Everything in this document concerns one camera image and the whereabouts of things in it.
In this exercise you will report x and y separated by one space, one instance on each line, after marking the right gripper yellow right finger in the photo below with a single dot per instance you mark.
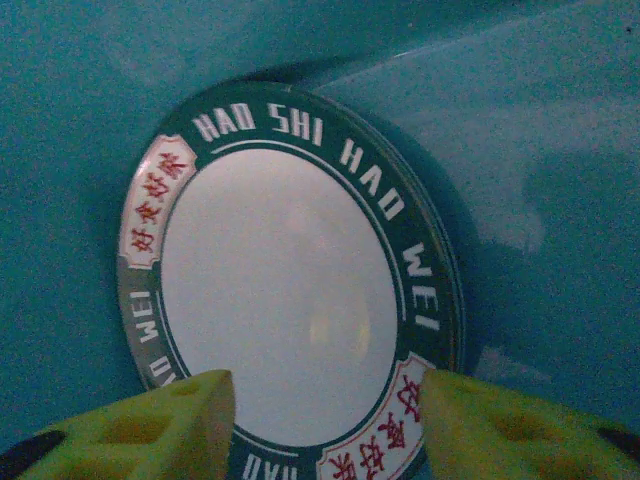
510 440

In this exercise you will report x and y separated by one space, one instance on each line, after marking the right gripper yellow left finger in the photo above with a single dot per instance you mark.
140 440

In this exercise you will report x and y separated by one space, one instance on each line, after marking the green rimmed printed plate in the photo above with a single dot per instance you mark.
280 280
459 320

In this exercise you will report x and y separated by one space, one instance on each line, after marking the teal plastic bin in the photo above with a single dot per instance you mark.
75 150

